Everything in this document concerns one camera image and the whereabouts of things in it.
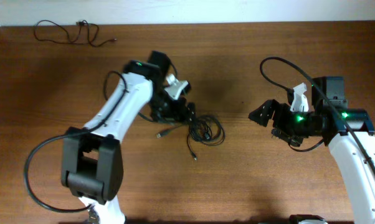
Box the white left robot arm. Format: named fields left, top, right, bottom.
left=60, top=51, right=194, bottom=223

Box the black USB cable bundle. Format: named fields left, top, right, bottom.
left=156, top=114, right=226, bottom=161

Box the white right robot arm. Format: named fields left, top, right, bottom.
left=249, top=77, right=375, bottom=223

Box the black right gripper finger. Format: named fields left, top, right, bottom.
left=271, top=128, right=303, bottom=147
left=248, top=100, right=276, bottom=127

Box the thin black separated cable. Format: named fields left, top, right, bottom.
left=34, top=19, right=118, bottom=48

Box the black base at table edge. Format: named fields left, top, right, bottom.
left=288, top=214, right=328, bottom=224

